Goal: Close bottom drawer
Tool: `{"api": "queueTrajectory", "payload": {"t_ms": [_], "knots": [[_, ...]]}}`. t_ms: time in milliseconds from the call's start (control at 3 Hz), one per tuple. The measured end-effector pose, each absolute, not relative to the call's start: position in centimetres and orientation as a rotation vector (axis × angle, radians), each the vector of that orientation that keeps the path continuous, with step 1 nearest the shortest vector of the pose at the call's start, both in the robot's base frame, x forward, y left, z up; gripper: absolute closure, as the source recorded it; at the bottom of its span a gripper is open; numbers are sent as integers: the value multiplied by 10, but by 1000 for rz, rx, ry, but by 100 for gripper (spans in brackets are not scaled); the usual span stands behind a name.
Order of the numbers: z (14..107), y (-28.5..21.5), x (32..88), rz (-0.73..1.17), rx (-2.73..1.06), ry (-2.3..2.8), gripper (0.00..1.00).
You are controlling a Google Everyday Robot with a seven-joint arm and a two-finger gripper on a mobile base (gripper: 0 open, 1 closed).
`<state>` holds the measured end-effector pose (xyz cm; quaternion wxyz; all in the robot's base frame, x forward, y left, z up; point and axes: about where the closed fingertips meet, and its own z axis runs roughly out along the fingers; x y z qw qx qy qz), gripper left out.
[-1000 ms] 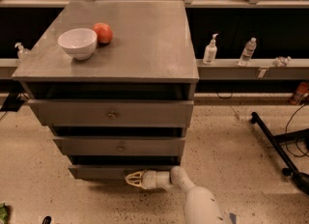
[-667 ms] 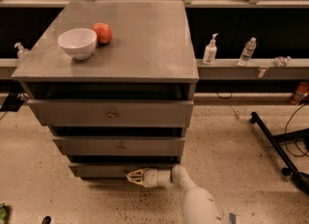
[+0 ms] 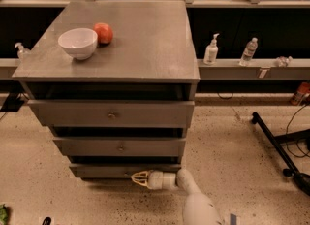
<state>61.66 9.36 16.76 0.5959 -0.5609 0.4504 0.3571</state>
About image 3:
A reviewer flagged yellow ribbed gripper finger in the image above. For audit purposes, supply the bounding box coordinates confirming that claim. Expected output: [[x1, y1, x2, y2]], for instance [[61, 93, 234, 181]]
[[131, 171, 150, 187]]

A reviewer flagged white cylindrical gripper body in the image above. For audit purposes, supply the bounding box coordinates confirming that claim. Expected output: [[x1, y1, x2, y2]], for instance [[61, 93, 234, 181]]
[[147, 171, 178, 191]]

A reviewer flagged grey bottom drawer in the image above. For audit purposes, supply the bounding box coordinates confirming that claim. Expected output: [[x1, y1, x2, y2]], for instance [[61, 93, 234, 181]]
[[69, 164, 181, 178]]

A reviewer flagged grey drawer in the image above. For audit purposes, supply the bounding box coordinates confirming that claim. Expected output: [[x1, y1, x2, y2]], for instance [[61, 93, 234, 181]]
[[28, 100, 194, 128], [69, 164, 181, 178], [53, 137, 185, 157]]

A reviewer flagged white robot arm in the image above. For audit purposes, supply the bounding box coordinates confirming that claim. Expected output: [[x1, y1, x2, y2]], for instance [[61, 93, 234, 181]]
[[131, 169, 224, 225]]

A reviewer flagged grey middle drawer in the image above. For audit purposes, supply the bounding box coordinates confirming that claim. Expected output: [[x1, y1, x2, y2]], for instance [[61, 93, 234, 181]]
[[53, 137, 185, 157]]

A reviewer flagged grey wooden drawer cabinet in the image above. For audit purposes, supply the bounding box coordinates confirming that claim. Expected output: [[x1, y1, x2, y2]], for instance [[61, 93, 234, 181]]
[[13, 0, 200, 164]]

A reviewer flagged grey top drawer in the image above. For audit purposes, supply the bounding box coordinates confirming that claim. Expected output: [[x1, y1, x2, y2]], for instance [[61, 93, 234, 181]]
[[28, 100, 194, 128]]

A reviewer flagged white pump lotion bottle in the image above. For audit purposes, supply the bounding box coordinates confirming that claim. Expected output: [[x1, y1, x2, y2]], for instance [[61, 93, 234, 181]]
[[203, 33, 219, 65]]

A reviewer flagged green object at edge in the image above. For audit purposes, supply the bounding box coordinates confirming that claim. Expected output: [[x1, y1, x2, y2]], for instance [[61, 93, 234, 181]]
[[0, 204, 9, 225]]

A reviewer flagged black wheeled stand base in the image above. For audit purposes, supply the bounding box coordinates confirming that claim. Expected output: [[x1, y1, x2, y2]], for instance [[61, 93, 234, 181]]
[[251, 112, 310, 196]]

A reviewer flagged white ceramic bowl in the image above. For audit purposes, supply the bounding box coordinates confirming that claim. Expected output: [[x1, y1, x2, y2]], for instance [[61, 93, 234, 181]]
[[58, 28, 98, 60]]

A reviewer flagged black box under bench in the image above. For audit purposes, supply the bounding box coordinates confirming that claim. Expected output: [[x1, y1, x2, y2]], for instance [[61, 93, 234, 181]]
[[0, 93, 24, 113]]

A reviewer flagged red apple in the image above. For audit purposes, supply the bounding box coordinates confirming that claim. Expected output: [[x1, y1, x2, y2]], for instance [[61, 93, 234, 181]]
[[93, 23, 113, 44]]

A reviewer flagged clear plastic water bottle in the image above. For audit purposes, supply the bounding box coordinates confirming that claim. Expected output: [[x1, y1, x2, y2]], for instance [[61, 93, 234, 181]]
[[239, 38, 258, 66]]

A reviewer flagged crumpled clear plastic wrapper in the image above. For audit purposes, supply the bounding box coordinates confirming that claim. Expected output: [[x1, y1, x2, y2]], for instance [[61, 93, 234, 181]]
[[276, 56, 293, 67]]

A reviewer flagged orange container on floor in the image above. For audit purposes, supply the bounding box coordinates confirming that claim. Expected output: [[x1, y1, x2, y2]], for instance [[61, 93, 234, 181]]
[[290, 82, 310, 105]]

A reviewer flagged clear pump sanitizer bottle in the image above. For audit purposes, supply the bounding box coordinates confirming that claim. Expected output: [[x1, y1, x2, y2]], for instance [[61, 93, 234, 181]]
[[15, 42, 30, 60]]

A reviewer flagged black cable on floor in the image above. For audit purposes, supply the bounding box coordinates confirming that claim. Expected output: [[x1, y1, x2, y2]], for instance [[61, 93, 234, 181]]
[[285, 104, 310, 159]]

